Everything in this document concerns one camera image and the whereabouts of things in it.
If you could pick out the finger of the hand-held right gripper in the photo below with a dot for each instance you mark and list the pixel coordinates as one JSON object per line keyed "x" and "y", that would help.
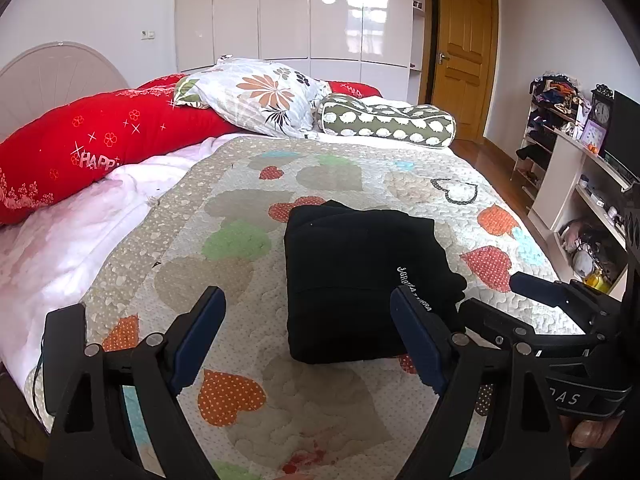
{"x": 487, "y": 317}
{"x": 532, "y": 287}

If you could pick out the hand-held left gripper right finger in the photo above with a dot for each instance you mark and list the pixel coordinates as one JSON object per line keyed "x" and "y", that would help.
{"x": 415, "y": 340}

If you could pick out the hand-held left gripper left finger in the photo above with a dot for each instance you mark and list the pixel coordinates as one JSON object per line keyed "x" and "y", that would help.
{"x": 200, "y": 340}

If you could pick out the black pants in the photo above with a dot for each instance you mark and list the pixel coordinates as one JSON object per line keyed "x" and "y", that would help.
{"x": 340, "y": 270}

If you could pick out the person's right hand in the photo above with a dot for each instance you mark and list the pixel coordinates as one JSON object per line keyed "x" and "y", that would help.
{"x": 595, "y": 432}

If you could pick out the yellow bottle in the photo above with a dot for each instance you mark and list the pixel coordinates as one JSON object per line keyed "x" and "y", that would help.
{"x": 596, "y": 280}

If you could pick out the heart patterned quilt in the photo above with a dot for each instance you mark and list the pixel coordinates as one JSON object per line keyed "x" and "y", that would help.
{"x": 280, "y": 390}

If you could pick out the white media cabinet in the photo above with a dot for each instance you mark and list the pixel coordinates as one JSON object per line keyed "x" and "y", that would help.
{"x": 560, "y": 185}

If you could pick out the white shoe rack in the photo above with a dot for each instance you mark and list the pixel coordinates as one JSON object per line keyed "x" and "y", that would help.
{"x": 537, "y": 160}

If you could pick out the black rectangular device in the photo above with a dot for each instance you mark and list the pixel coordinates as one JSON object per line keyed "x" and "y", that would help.
{"x": 62, "y": 330}

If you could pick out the white duvet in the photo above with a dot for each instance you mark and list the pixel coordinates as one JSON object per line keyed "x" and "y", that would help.
{"x": 60, "y": 240}

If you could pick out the black television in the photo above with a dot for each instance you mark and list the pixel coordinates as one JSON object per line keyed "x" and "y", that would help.
{"x": 625, "y": 125}

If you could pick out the dark mantel clock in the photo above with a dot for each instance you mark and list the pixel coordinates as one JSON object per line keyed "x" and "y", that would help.
{"x": 602, "y": 110}

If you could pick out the pile of clothes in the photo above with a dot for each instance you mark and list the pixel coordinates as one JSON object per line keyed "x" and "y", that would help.
{"x": 557, "y": 90}

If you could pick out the green white-spotted bolster pillow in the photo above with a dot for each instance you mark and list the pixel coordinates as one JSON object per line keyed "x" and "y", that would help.
{"x": 390, "y": 125}

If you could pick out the red embroidered pillow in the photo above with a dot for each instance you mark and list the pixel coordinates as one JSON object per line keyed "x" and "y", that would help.
{"x": 355, "y": 90}
{"x": 75, "y": 145}

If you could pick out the white floral pillow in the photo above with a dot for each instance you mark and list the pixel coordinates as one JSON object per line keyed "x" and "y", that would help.
{"x": 250, "y": 95}

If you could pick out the wooden door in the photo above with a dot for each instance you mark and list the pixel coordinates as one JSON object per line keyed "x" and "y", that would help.
{"x": 465, "y": 35}

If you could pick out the pale rounded headboard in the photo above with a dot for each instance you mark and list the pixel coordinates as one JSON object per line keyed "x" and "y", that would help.
{"x": 50, "y": 80}

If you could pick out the glossy white wardrobe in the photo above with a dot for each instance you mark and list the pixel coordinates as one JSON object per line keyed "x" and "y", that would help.
{"x": 285, "y": 10}

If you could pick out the purple picture frame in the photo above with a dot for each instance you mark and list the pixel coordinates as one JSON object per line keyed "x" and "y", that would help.
{"x": 593, "y": 134}

